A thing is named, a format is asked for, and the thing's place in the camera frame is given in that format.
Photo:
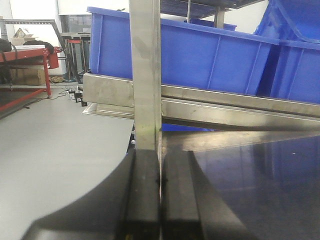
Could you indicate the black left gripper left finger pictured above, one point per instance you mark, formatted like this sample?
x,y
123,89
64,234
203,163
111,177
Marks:
x,y
124,206

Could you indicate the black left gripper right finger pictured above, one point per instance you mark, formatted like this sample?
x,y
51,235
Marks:
x,y
192,209

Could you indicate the stainless steel shelf rack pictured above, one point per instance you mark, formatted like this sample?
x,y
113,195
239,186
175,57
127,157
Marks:
x,y
151,103

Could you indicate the black power adapter on floor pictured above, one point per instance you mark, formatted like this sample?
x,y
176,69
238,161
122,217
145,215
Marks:
x,y
78,96

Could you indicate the blue plastic bin left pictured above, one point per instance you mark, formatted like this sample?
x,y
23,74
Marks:
x,y
192,55

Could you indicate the blue plastic bin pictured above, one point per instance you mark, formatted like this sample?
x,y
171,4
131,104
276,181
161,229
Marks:
x,y
192,55
292,70

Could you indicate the red metal workbench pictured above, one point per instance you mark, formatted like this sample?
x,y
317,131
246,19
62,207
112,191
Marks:
x,y
30,55

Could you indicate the cardboard box under workbench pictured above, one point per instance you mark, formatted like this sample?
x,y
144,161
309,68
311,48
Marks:
x,y
31,77

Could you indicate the blue plastic bin right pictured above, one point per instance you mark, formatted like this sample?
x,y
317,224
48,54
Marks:
x,y
292,70

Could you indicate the grey metal frame stand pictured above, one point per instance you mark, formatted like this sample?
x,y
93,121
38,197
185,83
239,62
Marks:
x,y
48,31

